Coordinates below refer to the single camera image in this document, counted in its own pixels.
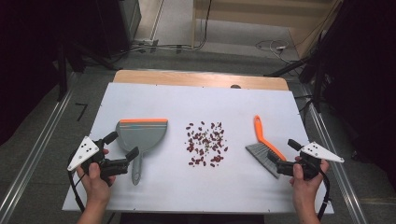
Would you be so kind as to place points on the person's left hand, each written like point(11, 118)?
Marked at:
point(96, 186)

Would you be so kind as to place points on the person's right hand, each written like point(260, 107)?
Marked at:
point(306, 188)

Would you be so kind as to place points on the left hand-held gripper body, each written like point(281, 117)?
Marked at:
point(84, 152)

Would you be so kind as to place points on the round grey table grommet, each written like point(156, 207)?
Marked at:
point(235, 86)

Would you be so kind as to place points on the pile of red beans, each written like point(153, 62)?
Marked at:
point(199, 137)

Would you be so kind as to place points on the beige wooden platform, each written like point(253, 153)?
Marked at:
point(249, 9)

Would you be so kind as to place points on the dark cabinet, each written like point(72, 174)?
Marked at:
point(115, 25)

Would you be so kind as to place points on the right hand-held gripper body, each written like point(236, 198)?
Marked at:
point(320, 152)

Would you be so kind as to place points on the white board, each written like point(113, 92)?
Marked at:
point(193, 99)

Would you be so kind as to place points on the black metal stand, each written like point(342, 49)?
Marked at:
point(317, 87)

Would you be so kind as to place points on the black curtain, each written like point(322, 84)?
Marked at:
point(25, 62)
point(364, 77)

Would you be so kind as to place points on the wooden table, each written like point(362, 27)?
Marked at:
point(186, 78)

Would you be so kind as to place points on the metal floor rail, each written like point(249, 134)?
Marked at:
point(344, 183)
point(33, 158)

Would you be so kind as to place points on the grey dustpan with orange edge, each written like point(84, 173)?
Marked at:
point(143, 137)

